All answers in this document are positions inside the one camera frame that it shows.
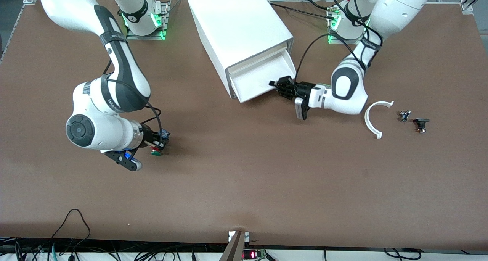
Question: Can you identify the white cabinet drawer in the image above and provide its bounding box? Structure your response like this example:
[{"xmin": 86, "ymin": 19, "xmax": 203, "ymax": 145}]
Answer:
[
  {"xmin": 229, "ymin": 49, "xmax": 297, "ymax": 103},
  {"xmin": 228, "ymin": 42, "xmax": 289, "ymax": 74}
]

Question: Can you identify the white drawer cabinet housing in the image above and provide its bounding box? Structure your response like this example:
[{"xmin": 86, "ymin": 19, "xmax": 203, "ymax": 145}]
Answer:
[{"xmin": 188, "ymin": 0, "xmax": 295, "ymax": 100}]

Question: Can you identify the small black bronze component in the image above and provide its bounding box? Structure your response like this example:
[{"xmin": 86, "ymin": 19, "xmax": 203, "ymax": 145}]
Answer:
[{"xmin": 413, "ymin": 118, "xmax": 430, "ymax": 134}]

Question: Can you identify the circuit board red display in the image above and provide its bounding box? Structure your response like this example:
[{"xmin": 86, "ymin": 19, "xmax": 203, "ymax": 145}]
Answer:
[{"xmin": 242, "ymin": 248, "xmax": 268, "ymax": 261}]

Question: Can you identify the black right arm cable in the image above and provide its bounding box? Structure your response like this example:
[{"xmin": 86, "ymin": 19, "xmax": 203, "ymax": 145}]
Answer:
[{"xmin": 102, "ymin": 59, "xmax": 162, "ymax": 139}]

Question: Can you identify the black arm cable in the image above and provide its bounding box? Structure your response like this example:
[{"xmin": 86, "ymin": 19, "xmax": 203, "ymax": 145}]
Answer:
[
  {"xmin": 295, "ymin": 0, "xmax": 384, "ymax": 84},
  {"xmin": 102, "ymin": 59, "xmax": 162, "ymax": 139}
]

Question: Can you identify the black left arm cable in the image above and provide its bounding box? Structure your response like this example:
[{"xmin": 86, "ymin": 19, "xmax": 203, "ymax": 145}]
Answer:
[{"xmin": 295, "ymin": 0, "xmax": 384, "ymax": 84}]

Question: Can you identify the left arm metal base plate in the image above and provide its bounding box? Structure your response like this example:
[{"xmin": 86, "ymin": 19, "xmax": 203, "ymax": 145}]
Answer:
[{"xmin": 327, "ymin": 5, "xmax": 369, "ymax": 45}]

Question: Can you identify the white curved plastic bracket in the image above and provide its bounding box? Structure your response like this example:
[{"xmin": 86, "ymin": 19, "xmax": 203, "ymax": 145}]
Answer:
[{"xmin": 364, "ymin": 100, "xmax": 395, "ymax": 140}]

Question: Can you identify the black cable behind cabinet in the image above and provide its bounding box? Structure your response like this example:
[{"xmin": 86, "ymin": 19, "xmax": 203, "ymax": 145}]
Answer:
[{"xmin": 269, "ymin": 0, "xmax": 338, "ymax": 21}]

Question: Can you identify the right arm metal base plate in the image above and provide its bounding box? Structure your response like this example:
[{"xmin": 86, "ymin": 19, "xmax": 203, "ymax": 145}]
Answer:
[{"xmin": 126, "ymin": 1, "xmax": 170, "ymax": 40}]

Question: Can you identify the thin black looped cable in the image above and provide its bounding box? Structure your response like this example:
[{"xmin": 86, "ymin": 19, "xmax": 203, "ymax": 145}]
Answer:
[{"xmin": 51, "ymin": 208, "xmax": 92, "ymax": 251}]

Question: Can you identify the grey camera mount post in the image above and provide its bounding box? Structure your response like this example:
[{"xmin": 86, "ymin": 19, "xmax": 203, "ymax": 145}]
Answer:
[{"xmin": 219, "ymin": 230, "xmax": 250, "ymax": 261}]

